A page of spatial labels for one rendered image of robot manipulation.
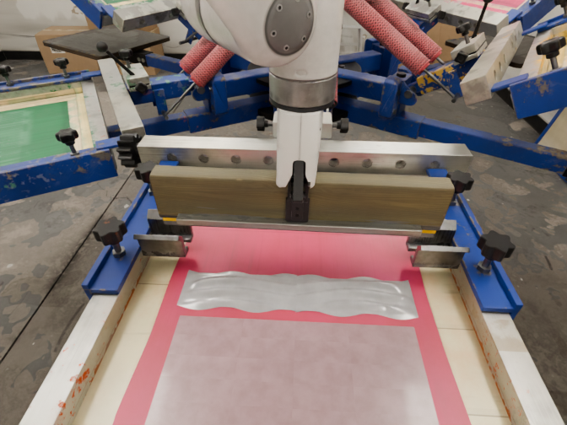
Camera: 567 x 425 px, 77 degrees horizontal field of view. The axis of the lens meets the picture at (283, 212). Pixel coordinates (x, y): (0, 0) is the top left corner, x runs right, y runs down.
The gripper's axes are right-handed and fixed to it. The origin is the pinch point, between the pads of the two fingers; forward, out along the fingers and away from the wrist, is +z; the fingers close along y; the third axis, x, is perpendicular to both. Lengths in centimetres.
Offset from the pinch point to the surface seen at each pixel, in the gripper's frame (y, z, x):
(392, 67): -96, 10, 33
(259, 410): 22.7, 14.1, -3.5
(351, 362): 16.1, 14.0, 8.0
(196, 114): -65, 17, -33
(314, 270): 0.4, 14.0, 3.3
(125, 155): -23.2, 7.6, -36.5
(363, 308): 7.8, 13.5, 10.4
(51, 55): -366, 89, -283
